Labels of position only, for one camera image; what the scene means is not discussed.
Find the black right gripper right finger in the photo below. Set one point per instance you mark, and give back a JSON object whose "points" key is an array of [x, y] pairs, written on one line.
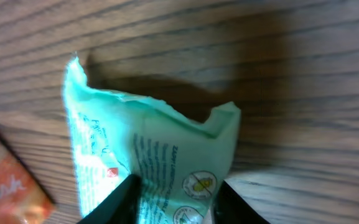
{"points": [[229, 208]]}

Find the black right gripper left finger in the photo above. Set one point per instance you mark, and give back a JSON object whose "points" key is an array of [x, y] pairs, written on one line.
{"points": [[120, 206]]}

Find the teal tissue packet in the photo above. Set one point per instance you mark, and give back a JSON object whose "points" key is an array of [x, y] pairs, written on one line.
{"points": [[181, 163]]}

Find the small orange box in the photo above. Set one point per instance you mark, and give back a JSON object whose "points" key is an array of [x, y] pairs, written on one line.
{"points": [[22, 200]]}

